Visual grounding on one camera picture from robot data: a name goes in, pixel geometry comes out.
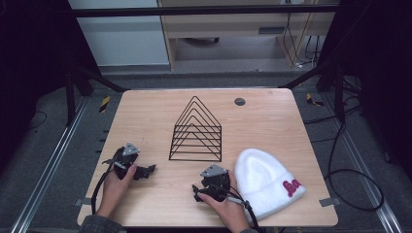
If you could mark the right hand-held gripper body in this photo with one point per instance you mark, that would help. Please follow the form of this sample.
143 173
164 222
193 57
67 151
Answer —
216 181

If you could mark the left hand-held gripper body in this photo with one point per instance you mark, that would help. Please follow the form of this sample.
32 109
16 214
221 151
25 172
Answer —
124 158

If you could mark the white knitted beanie hat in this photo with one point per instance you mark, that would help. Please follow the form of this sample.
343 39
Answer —
262 181

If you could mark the person's left hand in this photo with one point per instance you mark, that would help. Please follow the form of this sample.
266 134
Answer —
113 192

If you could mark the person's right hand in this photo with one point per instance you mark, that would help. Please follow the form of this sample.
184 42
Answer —
231 212

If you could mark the yellow black striped tape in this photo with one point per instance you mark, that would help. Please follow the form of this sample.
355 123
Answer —
313 101
104 104

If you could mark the grey tape piece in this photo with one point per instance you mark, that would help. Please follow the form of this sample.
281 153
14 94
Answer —
81 202
329 202

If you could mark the grey round table grommet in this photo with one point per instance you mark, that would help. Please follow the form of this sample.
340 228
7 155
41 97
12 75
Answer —
239 102

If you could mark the white cabinet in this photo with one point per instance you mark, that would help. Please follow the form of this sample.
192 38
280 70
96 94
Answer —
123 42

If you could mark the black curtain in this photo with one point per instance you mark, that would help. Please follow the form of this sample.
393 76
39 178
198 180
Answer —
32 64
379 64

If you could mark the aluminium floor rail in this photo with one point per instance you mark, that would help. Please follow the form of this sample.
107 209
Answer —
48 168
366 168

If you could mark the black metal frame stand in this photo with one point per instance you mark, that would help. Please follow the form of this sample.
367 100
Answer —
339 97
70 97

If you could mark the black horizontal frame bar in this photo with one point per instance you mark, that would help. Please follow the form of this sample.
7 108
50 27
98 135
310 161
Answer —
194 11

